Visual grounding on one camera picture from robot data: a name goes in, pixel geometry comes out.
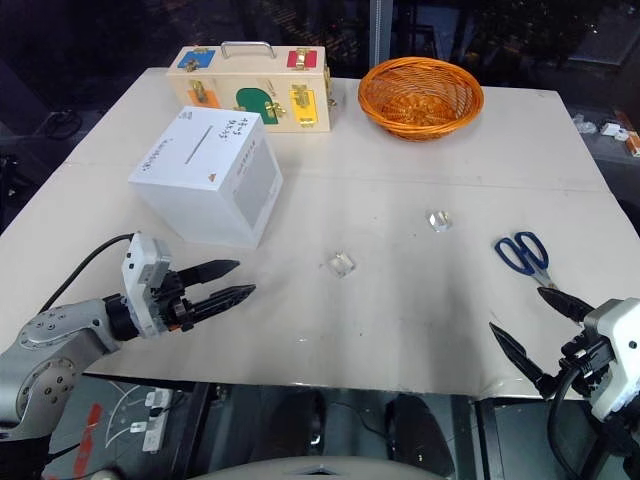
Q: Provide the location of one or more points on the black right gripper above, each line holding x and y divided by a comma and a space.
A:
582, 362

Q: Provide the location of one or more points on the white power strip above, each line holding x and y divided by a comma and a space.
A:
156, 420

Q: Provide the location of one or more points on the white cardboard box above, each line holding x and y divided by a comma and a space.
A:
200, 175

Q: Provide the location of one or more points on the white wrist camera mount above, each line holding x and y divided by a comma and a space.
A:
135, 280
617, 340

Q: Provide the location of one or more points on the orange and white packet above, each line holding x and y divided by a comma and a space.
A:
634, 145

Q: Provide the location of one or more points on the orange wicker basket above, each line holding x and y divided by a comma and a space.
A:
421, 100

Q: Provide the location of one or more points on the grey robot torso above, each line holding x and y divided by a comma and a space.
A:
325, 470

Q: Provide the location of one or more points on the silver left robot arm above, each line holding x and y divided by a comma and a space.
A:
47, 345

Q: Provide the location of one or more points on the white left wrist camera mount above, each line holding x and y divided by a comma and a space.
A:
135, 280

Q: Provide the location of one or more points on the small white boxes on floor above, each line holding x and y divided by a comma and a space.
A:
614, 131

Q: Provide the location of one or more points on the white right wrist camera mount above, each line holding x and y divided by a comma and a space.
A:
617, 340

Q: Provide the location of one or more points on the clear plastic cube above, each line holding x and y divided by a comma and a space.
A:
439, 221
342, 265

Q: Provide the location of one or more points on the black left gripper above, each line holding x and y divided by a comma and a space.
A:
172, 305

